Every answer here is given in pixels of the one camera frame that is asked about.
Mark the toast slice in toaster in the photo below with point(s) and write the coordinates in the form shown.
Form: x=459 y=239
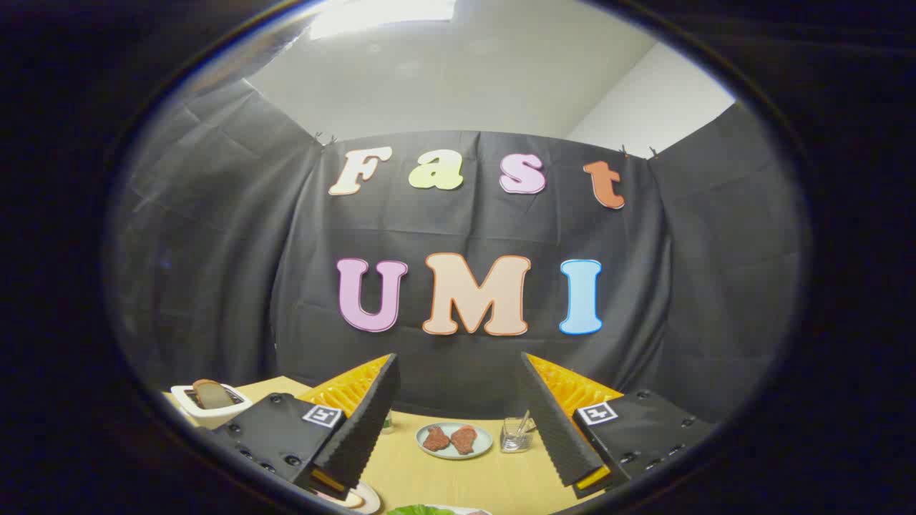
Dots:
x=207 y=393

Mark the light blue small plate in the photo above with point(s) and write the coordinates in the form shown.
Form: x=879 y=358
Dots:
x=484 y=438

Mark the large white round plate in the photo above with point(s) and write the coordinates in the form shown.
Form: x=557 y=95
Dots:
x=371 y=501

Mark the black backdrop cloth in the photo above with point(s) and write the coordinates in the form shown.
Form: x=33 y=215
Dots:
x=458 y=229

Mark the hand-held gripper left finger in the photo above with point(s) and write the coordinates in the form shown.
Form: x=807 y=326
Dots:
x=365 y=429

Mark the white bread slice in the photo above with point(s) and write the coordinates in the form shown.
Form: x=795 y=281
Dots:
x=352 y=500

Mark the brown meat piece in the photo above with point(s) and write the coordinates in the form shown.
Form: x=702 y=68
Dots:
x=435 y=438
x=464 y=440

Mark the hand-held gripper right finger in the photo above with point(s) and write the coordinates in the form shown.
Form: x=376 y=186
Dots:
x=554 y=429

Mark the clear glass cup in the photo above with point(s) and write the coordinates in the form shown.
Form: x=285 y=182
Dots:
x=512 y=438

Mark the small white plate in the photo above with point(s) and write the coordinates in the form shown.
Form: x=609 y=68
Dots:
x=476 y=512

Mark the green lettuce leaf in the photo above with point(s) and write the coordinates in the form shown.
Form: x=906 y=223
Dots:
x=422 y=511

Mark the white toaster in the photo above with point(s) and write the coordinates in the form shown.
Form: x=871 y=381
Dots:
x=215 y=417

